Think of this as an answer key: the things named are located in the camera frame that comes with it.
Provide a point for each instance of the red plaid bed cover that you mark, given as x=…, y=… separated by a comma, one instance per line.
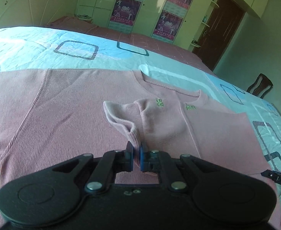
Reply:
x=168, y=50

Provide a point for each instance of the corner wall shelves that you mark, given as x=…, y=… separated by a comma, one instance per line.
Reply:
x=203, y=26

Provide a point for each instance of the blue patterned bed sheet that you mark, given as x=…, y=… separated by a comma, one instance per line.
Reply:
x=35, y=48

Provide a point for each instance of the dark wooden chair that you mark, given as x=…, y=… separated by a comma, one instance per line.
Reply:
x=261, y=87

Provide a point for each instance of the pink knit sweater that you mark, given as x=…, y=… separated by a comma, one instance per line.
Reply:
x=49, y=116

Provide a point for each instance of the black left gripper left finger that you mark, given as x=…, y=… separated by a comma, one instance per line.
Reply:
x=111, y=163

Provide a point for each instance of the lower left pink poster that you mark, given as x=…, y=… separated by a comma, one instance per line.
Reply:
x=123, y=15

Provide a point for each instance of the stack of items on bed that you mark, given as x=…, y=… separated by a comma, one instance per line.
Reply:
x=83, y=17

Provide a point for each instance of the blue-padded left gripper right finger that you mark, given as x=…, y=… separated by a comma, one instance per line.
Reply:
x=164, y=166

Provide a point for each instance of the dark wooden door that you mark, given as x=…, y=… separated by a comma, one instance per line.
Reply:
x=218, y=31

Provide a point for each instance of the lower right pink poster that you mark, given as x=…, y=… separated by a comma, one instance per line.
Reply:
x=167, y=27

